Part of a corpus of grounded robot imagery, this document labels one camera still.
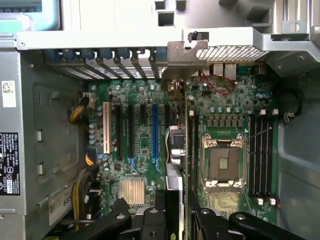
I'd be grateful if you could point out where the small finned chipset heatsink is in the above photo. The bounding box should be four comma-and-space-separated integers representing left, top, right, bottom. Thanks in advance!
118, 179, 146, 205

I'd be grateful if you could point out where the CPU socket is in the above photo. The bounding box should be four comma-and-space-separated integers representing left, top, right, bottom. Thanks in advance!
201, 132, 248, 194

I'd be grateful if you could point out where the black RAM slot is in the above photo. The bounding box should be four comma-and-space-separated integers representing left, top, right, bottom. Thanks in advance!
249, 112, 256, 201
267, 108, 278, 206
188, 109, 195, 191
255, 108, 262, 206
261, 108, 268, 206
194, 111, 200, 191

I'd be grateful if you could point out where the green motherboard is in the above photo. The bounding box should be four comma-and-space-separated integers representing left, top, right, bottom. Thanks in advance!
86, 62, 280, 227

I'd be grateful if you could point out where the blue expansion slot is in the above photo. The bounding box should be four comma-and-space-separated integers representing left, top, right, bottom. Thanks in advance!
151, 103, 160, 163

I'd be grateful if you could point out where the long black expansion slot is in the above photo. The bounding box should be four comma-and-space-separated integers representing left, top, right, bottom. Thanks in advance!
164, 103, 171, 132
127, 102, 136, 161
116, 102, 125, 161

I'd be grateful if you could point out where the white expansion slot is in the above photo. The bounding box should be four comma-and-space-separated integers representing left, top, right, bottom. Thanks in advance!
102, 100, 113, 155

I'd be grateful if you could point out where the short black expansion slot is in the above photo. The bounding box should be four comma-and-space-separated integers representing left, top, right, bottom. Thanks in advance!
139, 102, 148, 121

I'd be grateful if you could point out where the thin metal locking lever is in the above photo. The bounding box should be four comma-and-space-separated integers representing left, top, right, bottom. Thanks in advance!
245, 126, 273, 141

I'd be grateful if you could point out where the grey open PC case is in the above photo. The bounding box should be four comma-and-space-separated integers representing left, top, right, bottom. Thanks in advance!
0, 21, 320, 240

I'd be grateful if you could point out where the blue slot retaining clip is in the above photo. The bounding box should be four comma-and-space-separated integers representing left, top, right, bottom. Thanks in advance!
81, 48, 96, 61
62, 48, 76, 61
99, 48, 115, 61
154, 47, 168, 61
117, 48, 131, 61
46, 48, 62, 61

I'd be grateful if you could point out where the yellow black wire bundle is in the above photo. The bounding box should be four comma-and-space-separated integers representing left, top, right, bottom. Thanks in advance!
70, 148, 102, 235

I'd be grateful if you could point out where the red black twisted wire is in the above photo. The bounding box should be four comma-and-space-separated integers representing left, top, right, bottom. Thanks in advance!
196, 71, 236, 96

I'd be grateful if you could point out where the black cable loop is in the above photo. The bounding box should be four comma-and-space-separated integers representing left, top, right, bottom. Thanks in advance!
284, 91, 304, 124

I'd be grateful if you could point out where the black chassis intrusion switch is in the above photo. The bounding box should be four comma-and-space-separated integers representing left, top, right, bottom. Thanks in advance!
186, 31, 210, 43

